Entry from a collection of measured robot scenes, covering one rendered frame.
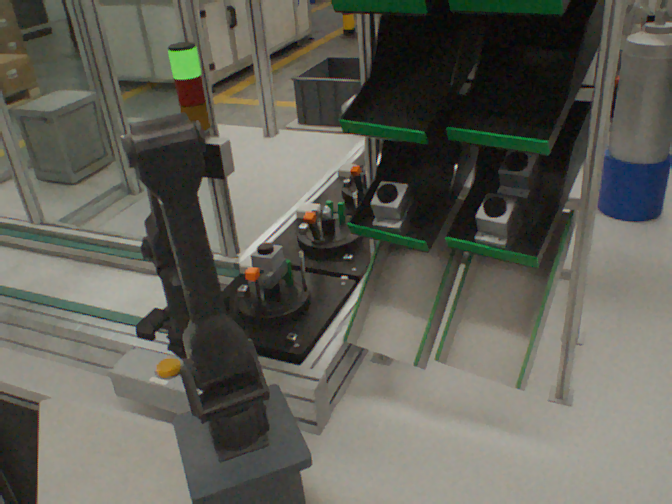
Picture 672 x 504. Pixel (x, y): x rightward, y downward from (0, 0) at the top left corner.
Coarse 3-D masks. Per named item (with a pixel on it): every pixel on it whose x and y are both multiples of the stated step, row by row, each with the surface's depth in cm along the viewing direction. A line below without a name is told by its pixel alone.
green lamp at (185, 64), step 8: (176, 56) 113; (184, 56) 113; (192, 56) 114; (176, 64) 114; (184, 64) 114; (192, 64) 114; (176, 72) 115; (184, 72) 114; (192, 72) 115; (200, 72) 117
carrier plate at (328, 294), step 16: (320, 288) 124; (336, 288) 123; (352, 288) 124; (320, 304) 119; (336, 304) 119; (240, 320) 116; (304, 320) 115; (320, 320) 115; (256, 336) 112; (272, 336) 112; (304, 336) 111; (320, 336) 113; (272, 352) 109; (288, 352) 108; (304, 352) 107
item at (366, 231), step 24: (384, 144) 98; (408, 144) 104; (432, 144) 103; (456, 144) 101; (384, 168) 100; (408, 168) 101; (432, 168) 99; (456, 168) 92; (432, 192) 96; (456, 192) 94; (360, 216) 97; (432, 216) 94; (384, 240) 93; (408, 240) 90; (432, 240) 90
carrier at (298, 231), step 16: (304, 208) 150; (304, 224) 140; (320, 224) 142; (336, 224) 142; (288, 240) 141; (304, 240) 137; (320, 240) 134; (336, 240) 136; (352, 240) 135; (368, 240) 139; (288, 256) 135; (304, 256) 135; (320, 256) 134; (336, 256) 134; (368, 256) 133; (320, 272) 130; (336, 272) 128; (352, 272) 128
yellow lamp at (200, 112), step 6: (180, 108) 119; (186, 108) 118; (192, 108) 118; (198, 108) 118; (204, 108) 119; (192, 114) 118; (198, 114) 119; (204, 114) 120; (192, 120) 119; (204, 120) 120; (204, 126) 120
